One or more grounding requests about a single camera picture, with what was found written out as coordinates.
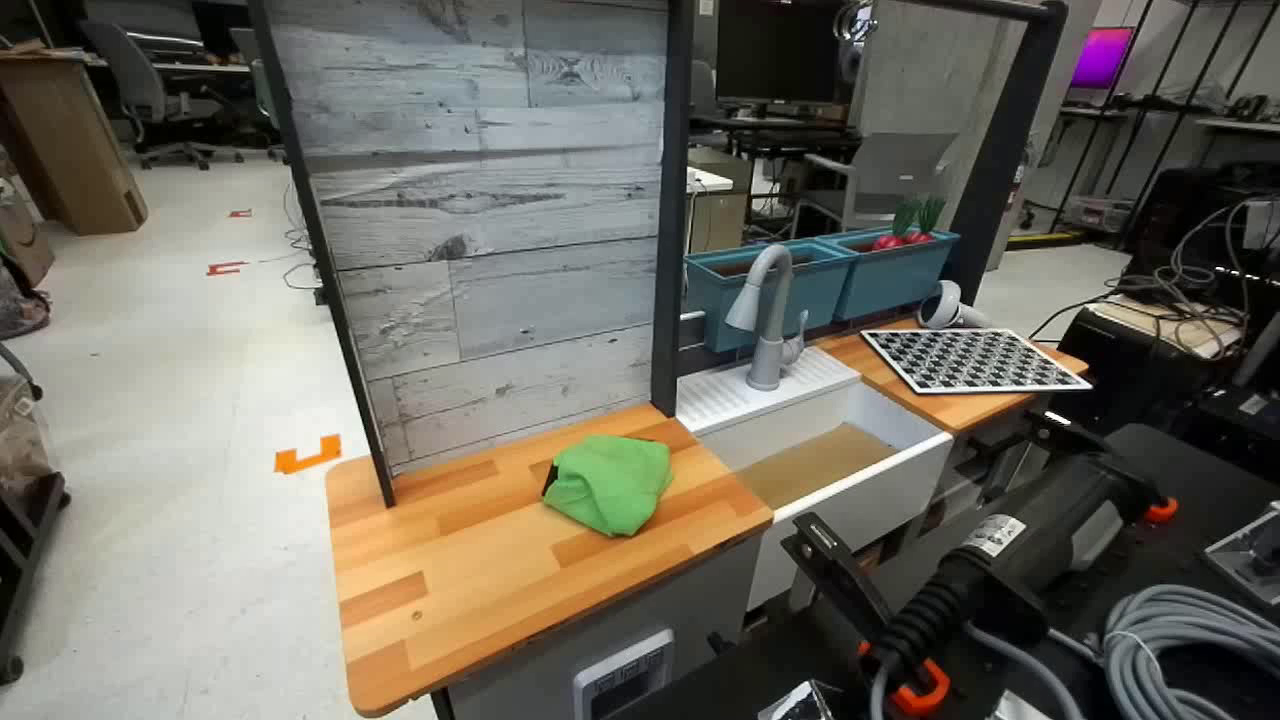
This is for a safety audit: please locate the green towel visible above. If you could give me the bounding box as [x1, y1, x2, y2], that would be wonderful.
[538, 435, 671, 537]

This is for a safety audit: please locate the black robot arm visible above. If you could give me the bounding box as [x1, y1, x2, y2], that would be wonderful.
[785, 417, 1179, 720]

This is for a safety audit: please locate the grey faucet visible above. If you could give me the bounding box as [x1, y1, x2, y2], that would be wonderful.
[723, 246, 805, 394]

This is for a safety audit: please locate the white toy sink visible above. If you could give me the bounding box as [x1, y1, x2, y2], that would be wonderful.
[676, 347, 953, 607]

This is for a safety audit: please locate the left teal bin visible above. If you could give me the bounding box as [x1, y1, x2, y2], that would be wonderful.
[684, 242, 856, 362]

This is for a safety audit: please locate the teal bin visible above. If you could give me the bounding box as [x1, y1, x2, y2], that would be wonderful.
[684, 242, 856, 362]
[830, 233, 960, 324]

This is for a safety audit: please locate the grey wood backsplash panel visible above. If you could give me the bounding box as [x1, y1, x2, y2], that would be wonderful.
[262, 0, 669, 473]

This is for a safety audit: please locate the right teal bin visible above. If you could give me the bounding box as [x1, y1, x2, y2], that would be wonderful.
[830, 233, 960, 324]

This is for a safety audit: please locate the grey toy oven cabinet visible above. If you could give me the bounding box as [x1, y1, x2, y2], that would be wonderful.
[433, 537, 760, 720]

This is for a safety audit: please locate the black white checkerboard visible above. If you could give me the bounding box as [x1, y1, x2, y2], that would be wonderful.
[864, 329, 1086, 397]

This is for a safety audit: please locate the black computer monitor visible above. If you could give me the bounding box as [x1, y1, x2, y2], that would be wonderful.
[715, 0, 842, 99]

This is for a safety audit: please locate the black office chair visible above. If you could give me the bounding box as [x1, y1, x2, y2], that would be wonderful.
[80, 21, 222, 172]

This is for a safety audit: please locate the wooden cabinet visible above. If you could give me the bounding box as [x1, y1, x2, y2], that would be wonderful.
[0, 52, 147, 237]

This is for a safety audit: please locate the grey coiled cable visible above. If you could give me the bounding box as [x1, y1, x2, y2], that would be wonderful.
[1099, 582, 1280, 720]

